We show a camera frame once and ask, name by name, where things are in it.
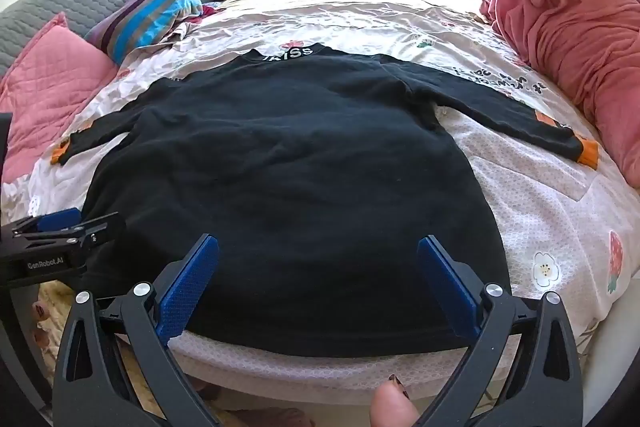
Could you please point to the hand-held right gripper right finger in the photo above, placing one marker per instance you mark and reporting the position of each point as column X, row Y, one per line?
column 447, row 287

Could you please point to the pink red duvet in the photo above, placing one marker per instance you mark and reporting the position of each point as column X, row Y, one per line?
column 575, row 32

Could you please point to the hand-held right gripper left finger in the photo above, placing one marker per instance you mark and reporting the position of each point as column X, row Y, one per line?
column 187, row 287

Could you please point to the black sweater with orange cuffs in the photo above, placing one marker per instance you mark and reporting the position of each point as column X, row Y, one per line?
column 290, row 187

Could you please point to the striped blue purple pillow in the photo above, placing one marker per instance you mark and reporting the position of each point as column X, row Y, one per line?
column 145, row 19

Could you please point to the dark red cloth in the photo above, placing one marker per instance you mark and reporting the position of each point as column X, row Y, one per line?
column 209, row 12

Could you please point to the strawberry printed bed sheet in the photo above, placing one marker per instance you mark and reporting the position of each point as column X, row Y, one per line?
column 545, row 212

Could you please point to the person's right hand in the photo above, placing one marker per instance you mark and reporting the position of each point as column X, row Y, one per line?
column 392, row 404

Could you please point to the pink quilted pillow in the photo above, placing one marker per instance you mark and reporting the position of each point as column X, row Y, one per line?
column 45, row 92

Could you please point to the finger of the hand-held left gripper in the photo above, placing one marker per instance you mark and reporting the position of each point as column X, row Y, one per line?
column 95, row 232
column 57, row 219

